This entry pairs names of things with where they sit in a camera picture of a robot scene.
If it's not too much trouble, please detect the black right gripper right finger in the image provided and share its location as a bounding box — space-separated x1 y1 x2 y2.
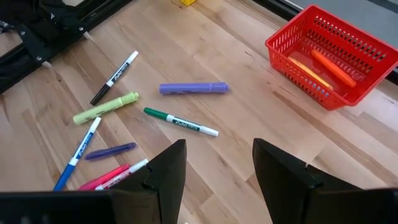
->
252 138 398 224

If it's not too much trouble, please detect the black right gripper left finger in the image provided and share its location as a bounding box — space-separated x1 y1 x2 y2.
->
0 139 188 224

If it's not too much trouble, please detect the yellow-green highlighter marker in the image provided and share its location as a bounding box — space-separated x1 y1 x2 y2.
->
72 91 140 126

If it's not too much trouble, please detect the green Expo marker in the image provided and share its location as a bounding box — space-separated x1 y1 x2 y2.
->
143 107 220 138

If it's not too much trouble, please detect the yellow-orange highlighter marker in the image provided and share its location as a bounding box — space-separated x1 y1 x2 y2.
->
287 56 334 91

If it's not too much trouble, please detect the black Expo marker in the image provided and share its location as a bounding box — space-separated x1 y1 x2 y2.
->
90 50 139 106

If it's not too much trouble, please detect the orange highlighter marker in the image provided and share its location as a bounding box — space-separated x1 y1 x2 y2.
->
310 49 358 88

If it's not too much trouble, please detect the lilac highlighter marker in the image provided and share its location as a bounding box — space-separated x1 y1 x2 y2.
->
159 82 230 96

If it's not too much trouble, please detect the pink highlighter marker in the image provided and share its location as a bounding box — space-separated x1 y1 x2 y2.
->
78 164 131 191

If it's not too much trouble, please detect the red Expo marker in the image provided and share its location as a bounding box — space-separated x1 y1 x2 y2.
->
95 158 149 191

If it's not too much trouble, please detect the slim purple pen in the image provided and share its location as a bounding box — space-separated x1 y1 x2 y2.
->
84 142 138 161

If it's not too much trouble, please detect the blue Expo marker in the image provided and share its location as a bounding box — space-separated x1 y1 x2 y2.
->
53 116 102 192

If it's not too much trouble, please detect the red plastic basket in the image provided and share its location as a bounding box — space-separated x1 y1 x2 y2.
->
264 4 398 111

